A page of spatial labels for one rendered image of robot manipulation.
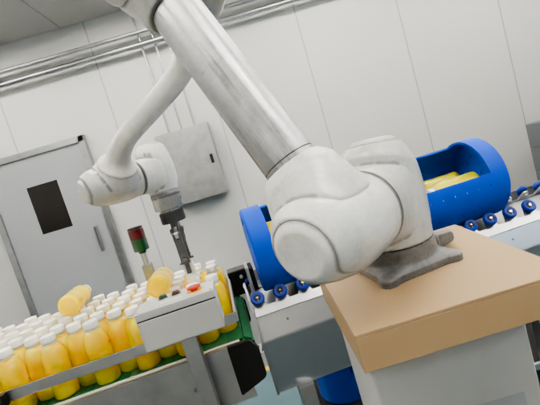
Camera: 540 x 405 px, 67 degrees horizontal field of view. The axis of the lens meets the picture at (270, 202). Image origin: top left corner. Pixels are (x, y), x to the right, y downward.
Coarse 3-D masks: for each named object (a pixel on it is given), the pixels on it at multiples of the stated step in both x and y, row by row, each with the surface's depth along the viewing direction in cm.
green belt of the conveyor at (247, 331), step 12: (240, 300) 152; (240, 312) 138; (240, 324) 127; (228, 336) 120; (240, 336) 118; (252, 336) 120; (204, 348) 117; (168, 360) 116; (132, 372) 115; (144, 372) 113; (96, 384) 114; (108, 384) 112; (72, 396) 111
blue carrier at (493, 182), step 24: (456, 144) 144; (480, 144) 137; (432, 168) 156; (456, 168) 157; (480, 168) 144; (504, 168) 132; (432, 192) 129; (456, 192) 130; (480, 192) 131; (504, 192) 133; (240, 216) 134; (264, 216) 146; (432, 216) 130; (456, 216) 133; (480, 216) 138; (264, 240) 122; (264, 264) 122; (264, 288) 129
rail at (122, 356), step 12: (228, 324) 115; (132, 348) 111; (144, 348) 112; (96, 360) 110; (108, 360) 111; (120, 360) 111; (60, 372) 109; (72, 372) 109; (84, 372) 110; (24, 384) 108; (36, 384) 108; (48, 384) 109; (12, 396) 107
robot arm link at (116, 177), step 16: (176, 64) 99; (160, 80) 102; (176, 80) 101; (160, 96) 101; (176, 96) 104; (144, 112) 101; (160, 112) 103; (128, 128) 102; (144, 128) 103; (112, 144) 103; (128, 144) 103; (112, 160) 104; (128, 160) 106; (80, 176) 106; (96, 176) 105; (112, 176) 105; (128, 176) 107; (80, 192) 106; (96, 192) 104; (112, 192) 107; (128, 192) 110
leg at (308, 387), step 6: (306, 384) 133; (312, 384) 132; (300, 390) 135; (306, 390) 132; (312, 390) 132; (306, 396) 132; (312, 396) 132; (306, 402) 132; (312, 402) 132; (318, 402) 132
